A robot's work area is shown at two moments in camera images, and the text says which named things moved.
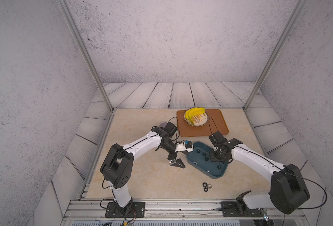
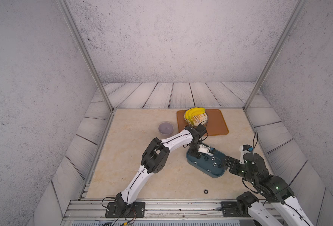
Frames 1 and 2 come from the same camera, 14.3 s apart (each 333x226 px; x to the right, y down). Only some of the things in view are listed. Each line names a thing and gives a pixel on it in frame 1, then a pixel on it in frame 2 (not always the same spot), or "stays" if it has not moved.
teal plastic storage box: (200, 157) stays
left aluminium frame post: (87, 52) stays
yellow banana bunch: (191, 112) stays
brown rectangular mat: (217, 122) stays
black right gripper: (212, 158) to (235, 162)
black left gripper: (174, 162) to (197, 154)
